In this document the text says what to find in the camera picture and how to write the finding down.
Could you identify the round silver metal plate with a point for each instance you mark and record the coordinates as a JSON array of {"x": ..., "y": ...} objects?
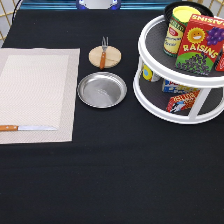
[{"x": 102, "y": 90}]

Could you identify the wooden handled fork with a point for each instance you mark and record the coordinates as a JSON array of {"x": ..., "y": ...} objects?
[{"x": 105, "y": 42}]

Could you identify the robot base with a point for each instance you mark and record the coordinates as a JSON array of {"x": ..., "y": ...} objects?
[{"x": 98, "y": 4}]

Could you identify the small yellow blue can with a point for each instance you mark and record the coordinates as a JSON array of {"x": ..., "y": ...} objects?
[{"x": 149, "y": 75}]

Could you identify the white two-tier turntable rack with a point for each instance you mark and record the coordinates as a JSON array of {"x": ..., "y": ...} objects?
[{"x": 208, "y": 105}]

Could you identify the blue white box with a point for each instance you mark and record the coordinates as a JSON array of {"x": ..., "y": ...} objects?
[{"x": 171, "y": 87}]

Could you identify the red snack box lower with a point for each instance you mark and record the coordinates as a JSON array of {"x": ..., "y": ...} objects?
[{"x": 182, "y": 102}]

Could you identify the beige woven placemat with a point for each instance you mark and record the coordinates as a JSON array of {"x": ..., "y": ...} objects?
[{"x": 38, "y": 88}]

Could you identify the red raisins box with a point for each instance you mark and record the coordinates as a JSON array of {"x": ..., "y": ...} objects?
[{"x": 201, "y": 44}]

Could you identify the yellow lidded can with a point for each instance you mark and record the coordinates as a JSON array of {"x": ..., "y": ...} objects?
[{"x": 177, "y": 25}]

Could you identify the wooden handled knife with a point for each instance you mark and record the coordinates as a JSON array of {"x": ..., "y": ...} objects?
[{"x": 26, "y": 128}]

